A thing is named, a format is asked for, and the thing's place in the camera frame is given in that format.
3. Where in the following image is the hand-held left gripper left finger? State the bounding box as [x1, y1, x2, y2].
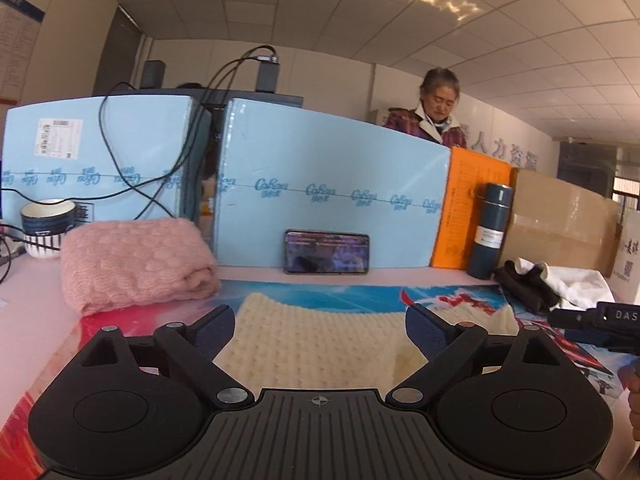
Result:
[80, 304, 256, 408]

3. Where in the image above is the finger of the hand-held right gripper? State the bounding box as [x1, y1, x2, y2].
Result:
[564, 328, 612, 347]
[548, 307, 601, 331]

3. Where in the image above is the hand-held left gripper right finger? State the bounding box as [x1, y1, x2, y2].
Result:
[385, 304, 557, 408]

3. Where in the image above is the cream knitted sweater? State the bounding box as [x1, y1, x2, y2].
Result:
[214, 292, 521, 392]

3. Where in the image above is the person's right hand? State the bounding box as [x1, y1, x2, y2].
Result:
[617, 360, 640, 442]

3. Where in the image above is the white cloth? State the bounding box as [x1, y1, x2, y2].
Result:
[514, 257, 614, 312]

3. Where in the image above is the black cloth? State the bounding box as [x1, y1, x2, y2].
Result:
[492, 258, 562, 314]

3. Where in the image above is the colourful printed mat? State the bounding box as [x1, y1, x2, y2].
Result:
[0, 280, 623, 466]

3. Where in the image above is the brown cardboard box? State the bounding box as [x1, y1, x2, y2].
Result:
[502, 167, 621, 277]

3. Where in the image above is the pink knitted sweater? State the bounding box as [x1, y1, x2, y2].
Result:
[60, 218, 222, 317]

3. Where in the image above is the dark teal thermos bottle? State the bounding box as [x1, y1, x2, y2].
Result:
[467, 183, 514, 280]

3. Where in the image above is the black smartphone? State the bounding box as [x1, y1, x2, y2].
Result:
[283, 229, 371, 276]

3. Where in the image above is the orange board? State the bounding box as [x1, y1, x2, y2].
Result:
[429, 146, 516, 270]

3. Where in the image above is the striped ceramic mug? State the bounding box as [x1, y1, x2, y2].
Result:
[19, 198, 77, 260]

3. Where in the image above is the blue foam board with label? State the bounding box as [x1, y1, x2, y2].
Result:
[0, 94, 212, 241]

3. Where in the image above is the black power adapter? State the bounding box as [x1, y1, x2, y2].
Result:
[256, 56, 280, 94]

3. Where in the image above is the black box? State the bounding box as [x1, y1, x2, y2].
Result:
[139, 60, 167, 89]

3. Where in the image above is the thin black cable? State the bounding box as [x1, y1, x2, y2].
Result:
[0, 187, 27, 287]

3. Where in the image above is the long looping black cable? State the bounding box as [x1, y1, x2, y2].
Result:
[98, 81, 194, 220]

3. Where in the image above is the black charger cable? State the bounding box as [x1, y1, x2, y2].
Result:
[201, 45, 279, 112]

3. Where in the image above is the wall poster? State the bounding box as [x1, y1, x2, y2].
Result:
[0, 0, 46, 107]

